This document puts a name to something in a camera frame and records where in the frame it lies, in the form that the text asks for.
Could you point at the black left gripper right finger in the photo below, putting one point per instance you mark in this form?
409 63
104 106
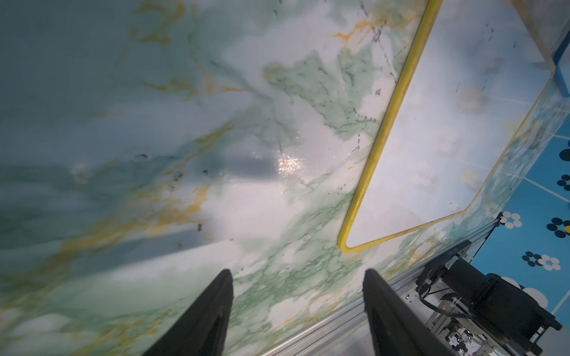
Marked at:
395 330

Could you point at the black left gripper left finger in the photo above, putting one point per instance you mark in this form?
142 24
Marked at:
202 328

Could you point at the yellow-framed whiteboard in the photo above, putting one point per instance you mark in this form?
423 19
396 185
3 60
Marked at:
475 72

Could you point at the blue-framed whiteboard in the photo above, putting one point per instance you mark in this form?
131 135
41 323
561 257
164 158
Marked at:
561 60

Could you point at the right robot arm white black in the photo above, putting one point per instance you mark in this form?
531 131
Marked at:
511 317

